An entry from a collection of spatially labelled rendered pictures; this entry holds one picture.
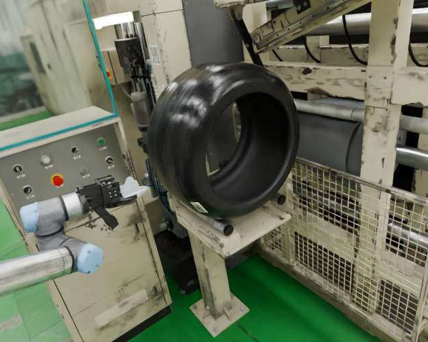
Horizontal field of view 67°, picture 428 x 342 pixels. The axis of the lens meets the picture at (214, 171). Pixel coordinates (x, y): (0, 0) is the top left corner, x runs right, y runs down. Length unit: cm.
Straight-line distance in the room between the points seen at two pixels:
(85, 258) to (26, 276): 14
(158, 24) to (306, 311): 170
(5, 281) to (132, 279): 113
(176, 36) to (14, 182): 88
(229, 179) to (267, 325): 95
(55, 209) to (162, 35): 74
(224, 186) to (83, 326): 104
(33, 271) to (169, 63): 88
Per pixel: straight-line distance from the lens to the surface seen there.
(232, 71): 108
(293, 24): 132
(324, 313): 213
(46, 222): 100
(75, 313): 189
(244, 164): 151
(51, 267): 89
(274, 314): 211
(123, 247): 177
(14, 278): 85
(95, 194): 103
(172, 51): 136
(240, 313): 211
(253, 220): 143
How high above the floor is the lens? 163
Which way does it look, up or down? 26 degrees down
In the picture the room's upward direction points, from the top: 9 degrees counter-clockwise
